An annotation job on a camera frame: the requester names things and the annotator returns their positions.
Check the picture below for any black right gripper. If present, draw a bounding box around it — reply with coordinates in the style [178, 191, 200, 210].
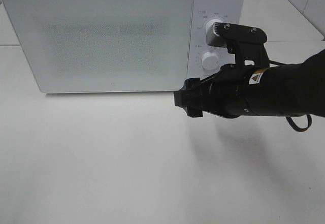
[174, 22, 269, 119]

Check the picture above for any white timer knob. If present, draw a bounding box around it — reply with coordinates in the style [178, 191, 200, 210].
[201, 52, 220, 71]

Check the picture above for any white microwave door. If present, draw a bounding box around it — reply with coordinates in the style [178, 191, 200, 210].
[3, 0, 192, 93]

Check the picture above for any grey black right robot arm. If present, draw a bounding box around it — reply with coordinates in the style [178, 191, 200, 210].
[174, 22, 324, 118]

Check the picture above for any white upper power knob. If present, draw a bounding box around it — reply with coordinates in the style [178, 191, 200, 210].
[204, 16, 225, 32]

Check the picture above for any white microwave oven body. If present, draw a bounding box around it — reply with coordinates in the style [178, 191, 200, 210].
[5, 0, 245, 94]

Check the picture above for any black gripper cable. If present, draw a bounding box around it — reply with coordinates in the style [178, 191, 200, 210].
[268, 59, 312, 133]

